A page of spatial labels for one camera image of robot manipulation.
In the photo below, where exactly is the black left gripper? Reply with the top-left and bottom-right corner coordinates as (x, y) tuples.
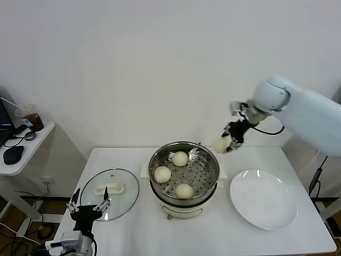
(66, 186), (112, 233)

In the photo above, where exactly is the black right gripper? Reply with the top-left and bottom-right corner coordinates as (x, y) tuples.
(221, 119), (251, 154)

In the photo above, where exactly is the white steamed baozi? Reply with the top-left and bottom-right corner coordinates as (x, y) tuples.
(153, 166), (172, 183)
(213, 138), (230, 155)
(172, 150), (188, 167)
(175, 183), (194, 200)

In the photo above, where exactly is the glass lid with cream handle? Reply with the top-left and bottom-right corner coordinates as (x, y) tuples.
(79, 167), (140, 221)

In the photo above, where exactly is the stainless steel steamer basket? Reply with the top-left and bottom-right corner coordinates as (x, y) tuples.
(148, 142), (221, 201)

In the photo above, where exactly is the white round plate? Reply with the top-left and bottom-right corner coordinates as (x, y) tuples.
(229, 169), (298, 231)

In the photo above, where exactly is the white side table with laptop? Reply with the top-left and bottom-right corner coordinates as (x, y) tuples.
(0, 120), (56, 238)

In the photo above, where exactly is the cream electric cooking pot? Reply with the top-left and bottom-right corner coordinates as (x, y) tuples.
(140, 162), (228, 221)

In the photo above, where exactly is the black computer mouse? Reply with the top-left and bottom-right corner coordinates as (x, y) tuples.
(3, 146), (25, 166)

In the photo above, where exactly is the plastic iced coffee cup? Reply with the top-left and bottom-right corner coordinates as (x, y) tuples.
(14, 104), (45, 133)

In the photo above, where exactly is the black laptop computer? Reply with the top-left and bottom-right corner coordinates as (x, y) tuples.
(0, 87), (22, 147)

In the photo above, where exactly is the white side table with label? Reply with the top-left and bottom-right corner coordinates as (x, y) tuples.
(314, 197), (341, 238)

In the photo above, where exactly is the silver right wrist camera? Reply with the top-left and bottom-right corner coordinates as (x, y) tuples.
(230, 101), (250, 117)

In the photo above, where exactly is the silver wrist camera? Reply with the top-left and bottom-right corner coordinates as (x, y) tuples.
(61, 231), (83, 250)
(230, 101), (250, 117)

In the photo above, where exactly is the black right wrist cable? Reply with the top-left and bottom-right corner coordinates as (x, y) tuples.
(250, 125), (285, 135)

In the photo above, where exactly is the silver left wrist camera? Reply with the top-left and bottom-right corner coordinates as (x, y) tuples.
(61, 231), (83, 250)

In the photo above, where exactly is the black floor cable coil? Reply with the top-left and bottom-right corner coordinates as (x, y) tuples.
(36, 223), (56, 241)

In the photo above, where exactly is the black cable with adapter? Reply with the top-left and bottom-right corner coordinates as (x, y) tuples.
(308, 156), (328, 198)

